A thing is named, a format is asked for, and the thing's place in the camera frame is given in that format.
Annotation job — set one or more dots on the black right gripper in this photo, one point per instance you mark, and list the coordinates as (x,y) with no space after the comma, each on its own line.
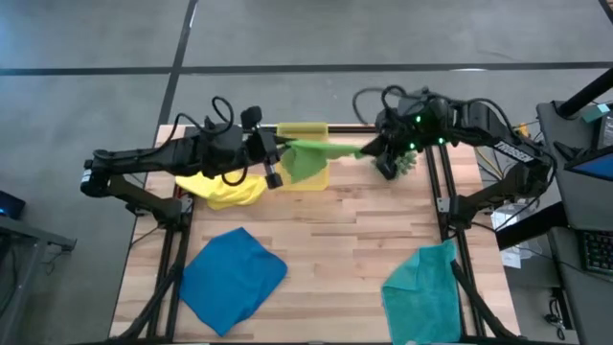
(400,127)

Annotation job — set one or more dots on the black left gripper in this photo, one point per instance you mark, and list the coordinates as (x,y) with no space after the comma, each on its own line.
(261,146)

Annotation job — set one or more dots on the yellow translucent plastic bin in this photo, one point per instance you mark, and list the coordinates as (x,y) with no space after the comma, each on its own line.
(301,130)

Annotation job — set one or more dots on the green microfiber towel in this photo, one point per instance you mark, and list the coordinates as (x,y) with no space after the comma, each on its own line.
(306,160)

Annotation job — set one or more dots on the yellow microfiber towel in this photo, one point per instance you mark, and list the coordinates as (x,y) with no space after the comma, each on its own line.
(225,194)

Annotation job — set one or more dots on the blue microfiber towel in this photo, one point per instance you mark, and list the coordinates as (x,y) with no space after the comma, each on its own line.
(230,282)

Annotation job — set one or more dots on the teal microfiber towel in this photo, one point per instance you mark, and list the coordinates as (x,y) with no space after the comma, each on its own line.
(421,297)

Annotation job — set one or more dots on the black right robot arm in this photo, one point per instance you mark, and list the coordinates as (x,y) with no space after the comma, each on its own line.
(507,148)

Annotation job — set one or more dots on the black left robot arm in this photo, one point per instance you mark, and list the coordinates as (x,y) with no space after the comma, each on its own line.
(153,154)

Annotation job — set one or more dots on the artificial plant in patterned pot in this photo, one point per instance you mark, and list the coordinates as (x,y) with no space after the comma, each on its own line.
(408,162)

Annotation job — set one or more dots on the white box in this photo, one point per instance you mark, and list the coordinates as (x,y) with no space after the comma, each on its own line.
(505,219)

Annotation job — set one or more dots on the black diagonal bar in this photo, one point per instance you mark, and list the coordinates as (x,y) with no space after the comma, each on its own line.
(527,227)

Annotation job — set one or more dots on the white paper sheet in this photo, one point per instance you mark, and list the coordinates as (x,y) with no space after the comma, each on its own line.
(511,259)

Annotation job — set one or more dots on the black pole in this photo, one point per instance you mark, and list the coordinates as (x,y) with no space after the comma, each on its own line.
(586,93)

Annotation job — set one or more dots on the grey desk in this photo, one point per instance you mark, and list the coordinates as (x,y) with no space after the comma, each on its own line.
(589,206)

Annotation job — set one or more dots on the small teal box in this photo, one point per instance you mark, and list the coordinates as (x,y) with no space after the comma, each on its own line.
(596,113)

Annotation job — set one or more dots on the laptop with blue screen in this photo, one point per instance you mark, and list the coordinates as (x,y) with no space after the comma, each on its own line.
(598,167)

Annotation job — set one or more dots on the black keyboard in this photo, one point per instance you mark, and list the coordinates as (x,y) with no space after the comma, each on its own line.
(598,251)

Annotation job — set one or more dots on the grey metal cart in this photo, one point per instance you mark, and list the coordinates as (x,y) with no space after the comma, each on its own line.
(29,232)

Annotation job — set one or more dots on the black device with blue light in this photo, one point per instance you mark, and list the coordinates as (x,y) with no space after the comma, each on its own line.
(12,206)

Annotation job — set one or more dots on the black aluminium table frame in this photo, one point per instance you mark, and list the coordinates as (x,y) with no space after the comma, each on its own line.
(345,128)

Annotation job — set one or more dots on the grey corner bracket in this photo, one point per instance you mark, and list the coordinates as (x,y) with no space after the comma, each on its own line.
(443,205)

